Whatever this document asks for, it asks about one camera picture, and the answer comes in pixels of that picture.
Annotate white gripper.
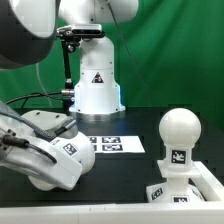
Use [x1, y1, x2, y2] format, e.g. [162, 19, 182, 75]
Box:
[0, 101, 82, 190]

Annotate white lamp shade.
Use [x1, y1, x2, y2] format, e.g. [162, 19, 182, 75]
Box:
[29, 132, 95, 191]

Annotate white lamp base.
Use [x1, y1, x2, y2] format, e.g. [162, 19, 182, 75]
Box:
[146, 160, 204, 203]

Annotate white lamp bulb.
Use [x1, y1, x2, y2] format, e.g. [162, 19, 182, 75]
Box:
[159, 108, 201, 172]

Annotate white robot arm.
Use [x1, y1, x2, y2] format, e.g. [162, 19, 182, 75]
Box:
[0, 0, 139, 191]

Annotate white marker sheet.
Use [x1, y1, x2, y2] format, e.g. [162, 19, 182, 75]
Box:
[89, 136, 145, 153]

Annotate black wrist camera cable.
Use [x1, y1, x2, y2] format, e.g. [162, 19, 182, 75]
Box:
[0, 109, 78, 165]

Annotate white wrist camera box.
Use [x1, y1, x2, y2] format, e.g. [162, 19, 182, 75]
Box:
[22, 110, 78, 139]

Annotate black cables on table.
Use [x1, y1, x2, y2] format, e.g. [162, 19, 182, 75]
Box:
[4, 91, 64, 108]

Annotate grey camera cable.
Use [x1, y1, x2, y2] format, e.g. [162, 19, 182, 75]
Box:
[35, 61, 54, 108]

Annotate black camera stand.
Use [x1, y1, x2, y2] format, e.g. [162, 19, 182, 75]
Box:
[56, 28, 81, 112]

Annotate black camera on stand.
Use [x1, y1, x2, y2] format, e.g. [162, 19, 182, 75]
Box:
[71, 24, 104, 38]

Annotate white table border frame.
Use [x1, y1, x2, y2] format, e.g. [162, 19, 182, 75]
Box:
[0, 162, 224, 224]

